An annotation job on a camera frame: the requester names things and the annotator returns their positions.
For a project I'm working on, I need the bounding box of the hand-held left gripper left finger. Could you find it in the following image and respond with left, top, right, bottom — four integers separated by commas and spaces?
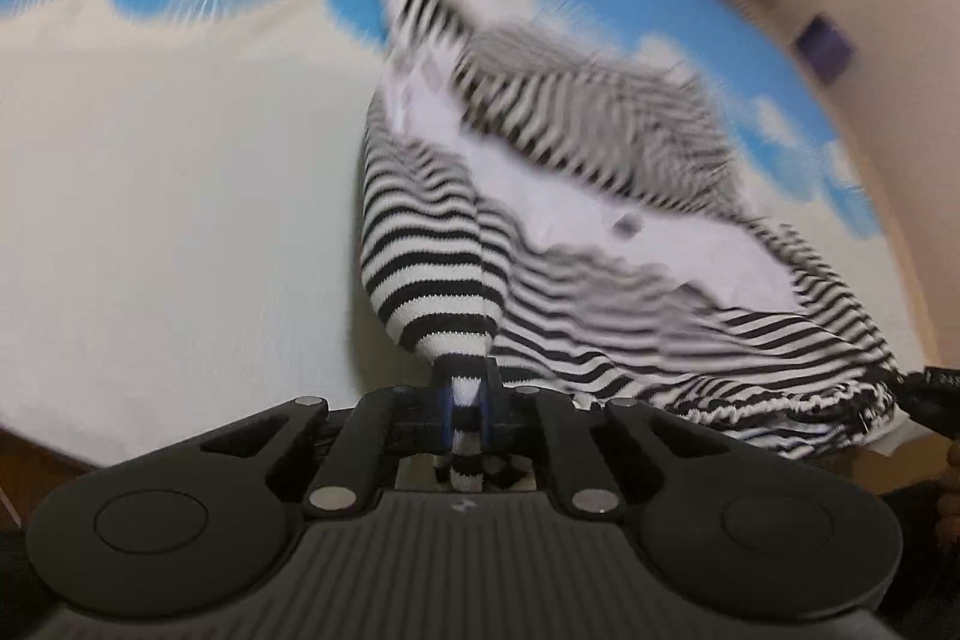
171, 385, 460, 518

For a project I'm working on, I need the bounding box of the striped white hooded top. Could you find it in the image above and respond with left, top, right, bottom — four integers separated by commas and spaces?
358, 0, 912, 497

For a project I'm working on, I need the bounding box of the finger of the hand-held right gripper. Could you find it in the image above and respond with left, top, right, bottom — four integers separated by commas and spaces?
896, 366, 960, 440

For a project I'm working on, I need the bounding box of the purple box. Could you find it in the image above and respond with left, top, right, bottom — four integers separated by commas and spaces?
793, 13, 857, 84

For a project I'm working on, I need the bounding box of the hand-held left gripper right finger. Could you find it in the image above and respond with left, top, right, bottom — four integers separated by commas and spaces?
474, 358, 752, 519

